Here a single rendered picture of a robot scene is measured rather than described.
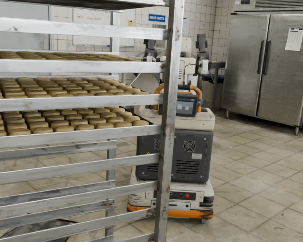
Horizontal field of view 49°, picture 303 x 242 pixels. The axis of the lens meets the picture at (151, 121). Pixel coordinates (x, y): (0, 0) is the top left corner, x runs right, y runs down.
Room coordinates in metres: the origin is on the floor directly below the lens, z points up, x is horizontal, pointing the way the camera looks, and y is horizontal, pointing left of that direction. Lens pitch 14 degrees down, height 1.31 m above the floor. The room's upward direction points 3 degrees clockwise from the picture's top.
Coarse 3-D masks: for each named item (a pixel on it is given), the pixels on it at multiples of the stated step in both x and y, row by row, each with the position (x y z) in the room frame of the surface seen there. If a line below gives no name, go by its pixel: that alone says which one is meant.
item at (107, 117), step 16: (0, 112) 1.07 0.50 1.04; (16, 112) 1.03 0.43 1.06; (32, 112) 1.02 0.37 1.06; (48, 112) 1.03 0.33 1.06; (64, 112) 1.04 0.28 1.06; (80, 112) 1.07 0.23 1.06; (96, 112) 1.10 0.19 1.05; (112, 112) 1.13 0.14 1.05; (128, 112) 1.10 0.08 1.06; (0, 128) 0.84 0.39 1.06; (16, 128) 0.85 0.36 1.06; (32, 128) 0.88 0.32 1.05; (48, 128) 0.85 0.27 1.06; (64, 128) 0.86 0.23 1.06; (80, 128) 0.88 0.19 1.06; (96, 128) 0.92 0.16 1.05
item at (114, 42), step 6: (114, 12) 1.32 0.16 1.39; (114, 18) 1.32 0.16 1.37; (114, 24) 1.32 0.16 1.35; (114, 42) 1.33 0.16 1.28; (114, 48) 1.33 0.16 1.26; (114, 138) 1.33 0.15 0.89; (108, 150) 1.33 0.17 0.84; (114, 150) 1.33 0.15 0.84; (108, 156) 1.33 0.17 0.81; (114, 156) 1.33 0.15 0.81; (108, 174) 1.32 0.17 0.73; (114, 174) 1.33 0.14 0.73; (108, 180) 1.32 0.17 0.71; (108, 198) 1.32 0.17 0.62; (108, 210) 1.32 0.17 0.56; (108, 216) 1.32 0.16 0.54; (108, 228) 1.32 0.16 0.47; (108, 234) 1.32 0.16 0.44
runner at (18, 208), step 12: (84, 192) 0.84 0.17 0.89; (96, 192) 0.86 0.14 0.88; (108, 192) 0.87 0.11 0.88; (120, 192) 0.89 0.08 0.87; (132, 192) 0.91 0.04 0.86; (12, 204) 0.76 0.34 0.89; (24, 204) 0.77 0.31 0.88; (36, 204) 0.78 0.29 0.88; (48, 204) 0.80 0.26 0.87; (60, 204) 0.81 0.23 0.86; (72, 204) 0.83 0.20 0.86; (0, 216) 0.74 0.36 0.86
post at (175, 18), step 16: (176, 0) 0.92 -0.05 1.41; (176, 16) 0.93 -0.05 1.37; (176, 32) 0.93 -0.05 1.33; (176, 48) 0.93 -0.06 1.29; (176, 64) 0.93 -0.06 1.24; (176, 80) 0.93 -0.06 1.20; (176, 96) 0.93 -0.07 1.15; (160, 144) 0.95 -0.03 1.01; (160, 160) 0.94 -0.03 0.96; (160, 176) 0.93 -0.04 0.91; (160, 192) 0.93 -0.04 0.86; (160, 208) 0.92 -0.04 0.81; (160, 224) 0.92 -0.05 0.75; (160, 240) 0.93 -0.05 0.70
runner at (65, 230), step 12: (120, 216) 0.89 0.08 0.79; (132, 216) 0.91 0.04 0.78; (144, 216) 0.93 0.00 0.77; (60, 228) 0.81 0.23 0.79; (72, 228) 0.83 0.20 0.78; (84, 228) 0.84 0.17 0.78; (96, 228) 0.86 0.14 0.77; (0, 240) 0.74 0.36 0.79; (12, 240) 0.75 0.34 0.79; (24, 240) 0.77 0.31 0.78; (36, 240) 0.78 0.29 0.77
